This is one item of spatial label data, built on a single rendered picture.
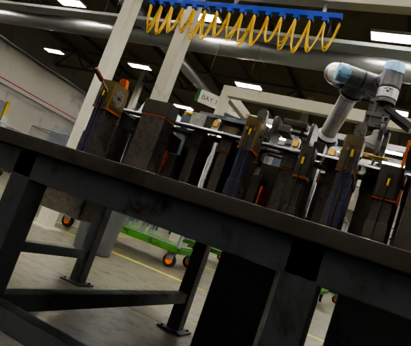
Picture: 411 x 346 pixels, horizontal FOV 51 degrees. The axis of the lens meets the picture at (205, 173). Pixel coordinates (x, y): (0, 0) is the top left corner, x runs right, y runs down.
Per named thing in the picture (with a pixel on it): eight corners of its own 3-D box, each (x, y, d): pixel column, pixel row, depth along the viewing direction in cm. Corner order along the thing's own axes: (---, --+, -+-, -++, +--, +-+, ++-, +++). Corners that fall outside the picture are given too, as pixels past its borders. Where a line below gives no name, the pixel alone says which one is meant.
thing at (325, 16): (132, 29, 544) (149, -13, 552) (135, 33, 551) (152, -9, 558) (328, 56, 437) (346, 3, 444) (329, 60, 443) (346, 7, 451)
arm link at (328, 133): (304, 141, 246) (348, 60, 208) (328, 150, 246) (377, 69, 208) (302, 154, 237) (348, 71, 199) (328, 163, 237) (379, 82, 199)
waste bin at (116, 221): (57, 241, 441) (83, 174, 450) (87, 246, 486) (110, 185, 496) (94, 257, 420) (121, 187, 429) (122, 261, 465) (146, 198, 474)
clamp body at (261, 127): (211, 205, 146) (244, 111, 151) (222, 211, 157) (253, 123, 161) (228, 211, 144) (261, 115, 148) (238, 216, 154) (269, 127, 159)
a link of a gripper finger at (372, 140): (360, 152, 156) (367, 129, 158) (376, 156, 154) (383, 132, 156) (360, 149, 154) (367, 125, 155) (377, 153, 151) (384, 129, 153)
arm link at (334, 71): (324, 57, 212) (344, 56, 165) (345, 64, 212) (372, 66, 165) (315, 79, 215) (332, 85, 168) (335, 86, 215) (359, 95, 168)
